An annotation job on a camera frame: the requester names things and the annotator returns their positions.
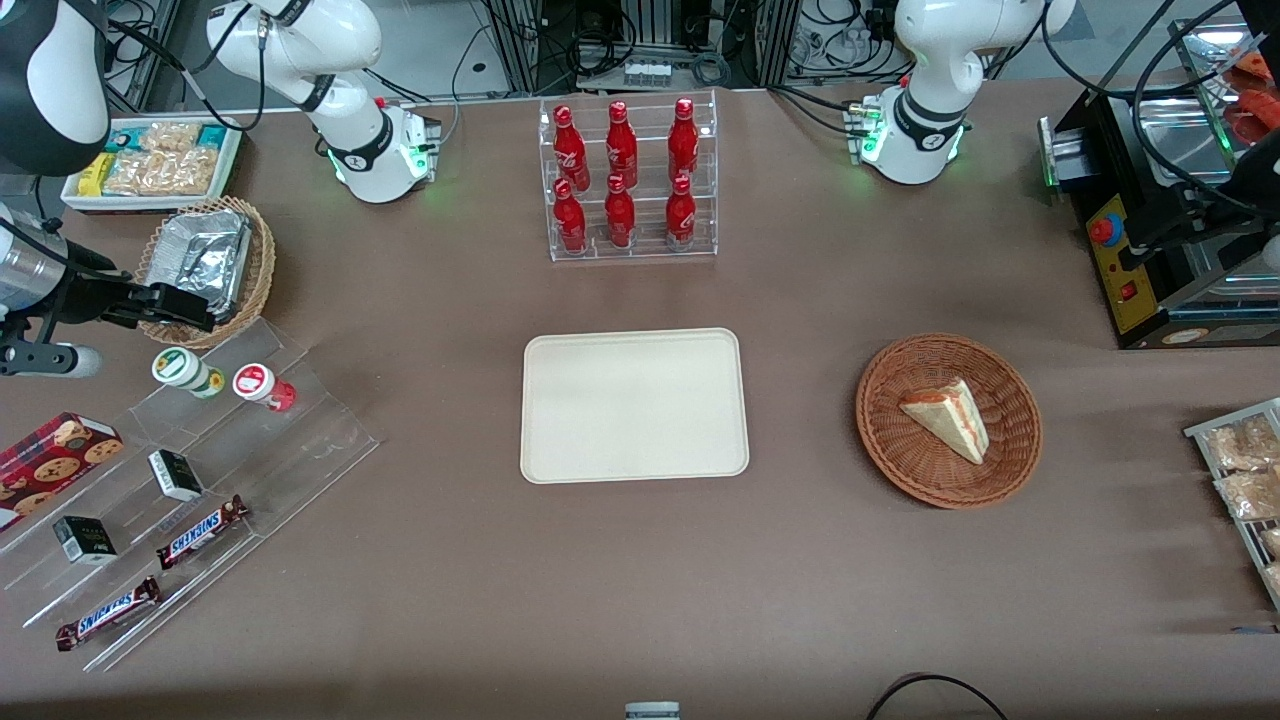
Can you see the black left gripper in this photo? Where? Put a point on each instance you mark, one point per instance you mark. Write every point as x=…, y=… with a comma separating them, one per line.
x=1203, y=207

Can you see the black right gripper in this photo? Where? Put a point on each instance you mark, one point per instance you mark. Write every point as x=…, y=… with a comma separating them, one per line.
x=88, y=297

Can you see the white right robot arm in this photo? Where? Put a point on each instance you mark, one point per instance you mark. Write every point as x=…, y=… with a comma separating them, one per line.
x=352, y=150

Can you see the silver foil tray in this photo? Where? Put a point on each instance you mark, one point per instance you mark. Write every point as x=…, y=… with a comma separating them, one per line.
x=205, y=250

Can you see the red gum bottle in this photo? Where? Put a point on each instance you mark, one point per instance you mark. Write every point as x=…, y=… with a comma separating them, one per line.
x=260, y=385

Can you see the tray of packaged pastries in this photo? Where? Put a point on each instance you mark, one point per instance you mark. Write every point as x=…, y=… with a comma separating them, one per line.
x=1200, y=430

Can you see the beige plastic tray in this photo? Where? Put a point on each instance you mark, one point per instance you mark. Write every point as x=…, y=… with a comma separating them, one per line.
x=634, y=406

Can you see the light wicker basket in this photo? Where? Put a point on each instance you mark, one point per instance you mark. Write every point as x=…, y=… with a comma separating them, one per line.
x=262, y=265

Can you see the red emergency stop button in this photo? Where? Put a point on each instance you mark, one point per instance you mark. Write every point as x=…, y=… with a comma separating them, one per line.
x=1106, y=230

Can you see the black machine with yellow panel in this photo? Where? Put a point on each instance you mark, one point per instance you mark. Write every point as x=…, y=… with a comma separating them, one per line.
x=1120, y=170

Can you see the red snack packet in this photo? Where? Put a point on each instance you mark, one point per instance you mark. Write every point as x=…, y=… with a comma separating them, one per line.
x=1255, y=115

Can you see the clear rice cracker bag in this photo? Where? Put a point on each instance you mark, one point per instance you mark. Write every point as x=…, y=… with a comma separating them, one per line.
x=165, y=172

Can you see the white snack bin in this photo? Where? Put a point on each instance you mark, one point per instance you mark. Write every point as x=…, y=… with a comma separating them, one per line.
x=75, y=195

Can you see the yellow snack packet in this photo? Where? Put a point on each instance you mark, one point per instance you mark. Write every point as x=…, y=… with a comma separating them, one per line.
x=96, y=173

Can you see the small black box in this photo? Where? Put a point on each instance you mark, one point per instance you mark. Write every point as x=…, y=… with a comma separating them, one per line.
x=175, y=475
x=85, y=540

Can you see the clear acrylic stepped display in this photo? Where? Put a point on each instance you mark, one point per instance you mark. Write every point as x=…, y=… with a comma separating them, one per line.
x=300, y=440

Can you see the red cookie box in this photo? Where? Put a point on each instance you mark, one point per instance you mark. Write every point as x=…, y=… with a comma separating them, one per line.
x=50, y=462

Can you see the clear cracker snack bag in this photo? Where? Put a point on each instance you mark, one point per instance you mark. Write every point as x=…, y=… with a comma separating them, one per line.
x=1250, y=495
x=1240, y=445

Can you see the snickers bar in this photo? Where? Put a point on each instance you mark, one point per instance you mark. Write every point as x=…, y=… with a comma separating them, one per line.
x=108, y=613
x=202, y=532

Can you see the triangular wrapped sandwich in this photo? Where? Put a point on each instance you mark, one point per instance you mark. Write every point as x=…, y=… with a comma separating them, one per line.
x=950, y=420

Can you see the round brown wicker basket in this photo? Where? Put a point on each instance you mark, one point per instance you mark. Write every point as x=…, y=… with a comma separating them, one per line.
x=900, y=450

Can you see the red cola bottle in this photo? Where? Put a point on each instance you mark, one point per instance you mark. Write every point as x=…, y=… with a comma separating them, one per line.
x=569, y=150
x=683, y=142
x=620, y=218
x=621, y=148
x=570, y=222
x=680, y=218

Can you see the clear acrylic bottle rack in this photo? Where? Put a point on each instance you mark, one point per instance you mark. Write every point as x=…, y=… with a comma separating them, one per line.
x=650, y=160

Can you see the small grey box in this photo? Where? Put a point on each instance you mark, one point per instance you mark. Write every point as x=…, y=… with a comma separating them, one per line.
x=652, y=711

